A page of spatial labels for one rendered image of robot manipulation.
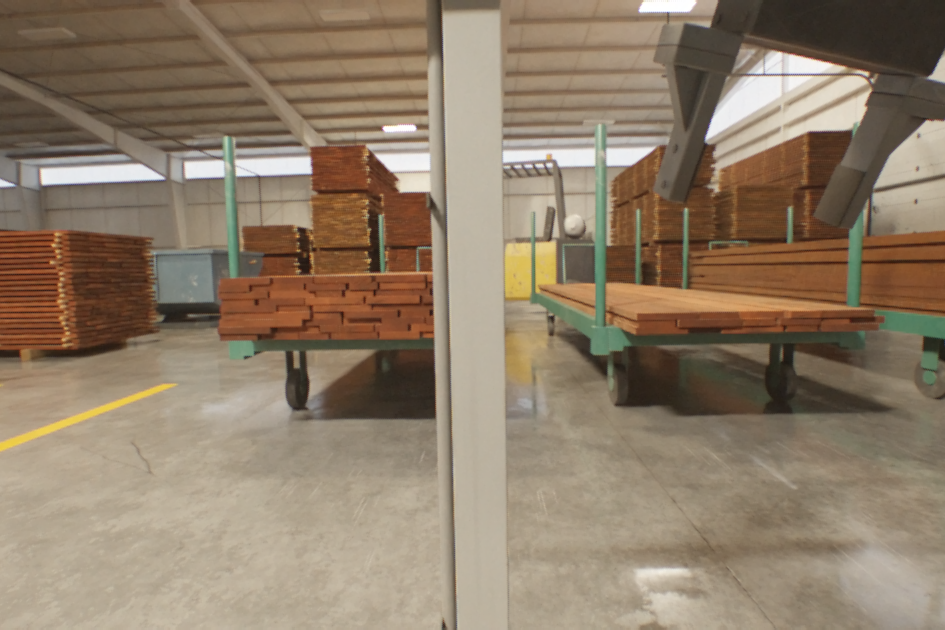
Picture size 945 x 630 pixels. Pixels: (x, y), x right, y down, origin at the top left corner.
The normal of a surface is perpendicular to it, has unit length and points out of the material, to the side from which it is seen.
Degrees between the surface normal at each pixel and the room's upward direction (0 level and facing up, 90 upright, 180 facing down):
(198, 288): 90
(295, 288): 90
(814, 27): 113
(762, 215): 90
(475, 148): 90
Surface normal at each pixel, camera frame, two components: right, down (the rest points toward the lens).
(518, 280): -0.25, 0.09
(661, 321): -0.04, 0.09
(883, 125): -0.98, -0.10
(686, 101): 0.08, 0.48
